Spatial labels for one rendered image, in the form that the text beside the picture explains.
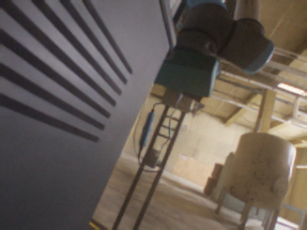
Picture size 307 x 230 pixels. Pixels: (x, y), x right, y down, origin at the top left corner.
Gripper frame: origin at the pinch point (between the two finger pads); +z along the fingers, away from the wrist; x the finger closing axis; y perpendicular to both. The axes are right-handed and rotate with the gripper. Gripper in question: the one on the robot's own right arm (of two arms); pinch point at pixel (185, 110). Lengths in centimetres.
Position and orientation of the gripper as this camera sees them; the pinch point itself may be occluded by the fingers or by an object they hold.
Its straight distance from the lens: 112.1
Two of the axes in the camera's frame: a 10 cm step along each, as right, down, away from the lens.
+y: -3.2, 0.9, -9.4
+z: -4.1, 8.9, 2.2
